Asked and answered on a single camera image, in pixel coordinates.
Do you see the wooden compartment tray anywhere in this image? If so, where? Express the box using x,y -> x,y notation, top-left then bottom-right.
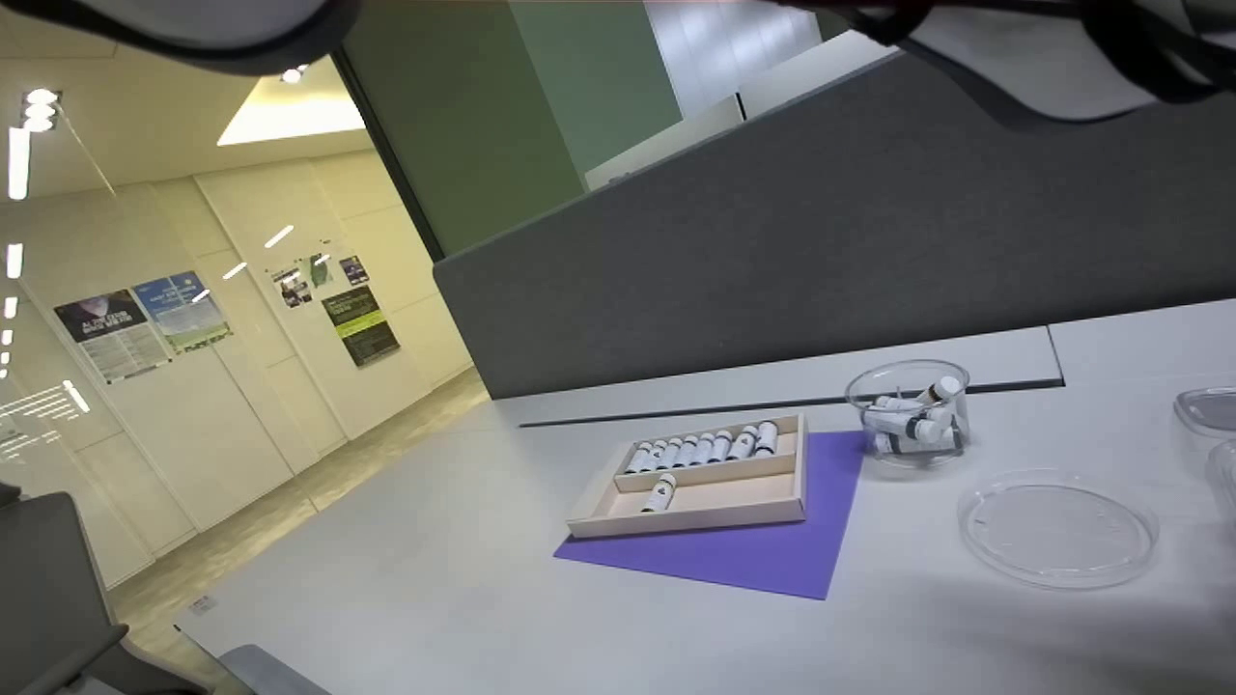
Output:
569,411 -> 811,541

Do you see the dark gray partition panel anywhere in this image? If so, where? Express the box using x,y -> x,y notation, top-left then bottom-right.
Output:
431,35 -> 1236,402

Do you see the purple square mat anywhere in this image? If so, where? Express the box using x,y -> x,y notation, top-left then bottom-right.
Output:
554,429 -> 868,606

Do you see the clear glass bowl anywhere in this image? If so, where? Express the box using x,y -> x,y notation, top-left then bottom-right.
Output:
843,357 -> 979,479

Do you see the white ledge behind partition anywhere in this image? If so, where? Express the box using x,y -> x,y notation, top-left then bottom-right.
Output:
583,0 -> 931,192

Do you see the bright ceiling light panel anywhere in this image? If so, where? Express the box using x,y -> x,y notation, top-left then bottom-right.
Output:
211,57 -> 370,152

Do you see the clear round dish lid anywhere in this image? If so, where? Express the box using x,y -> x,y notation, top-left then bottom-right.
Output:
957,475 -> 1159,595

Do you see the clear glass jar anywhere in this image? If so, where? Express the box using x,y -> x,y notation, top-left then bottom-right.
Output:
1170,385 -> 1236,519

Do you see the black office chair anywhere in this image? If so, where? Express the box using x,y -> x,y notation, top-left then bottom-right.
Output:
0,479 -> 209,695

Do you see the black and green wall poster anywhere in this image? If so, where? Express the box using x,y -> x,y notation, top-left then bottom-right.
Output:
322,283 -> 402,371

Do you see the blue and green wall poster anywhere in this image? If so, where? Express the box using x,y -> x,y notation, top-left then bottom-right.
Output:
133,268 -> 234,358

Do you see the wall poster with dark photo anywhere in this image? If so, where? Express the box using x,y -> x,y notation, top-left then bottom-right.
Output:
50,286 -> 169,385

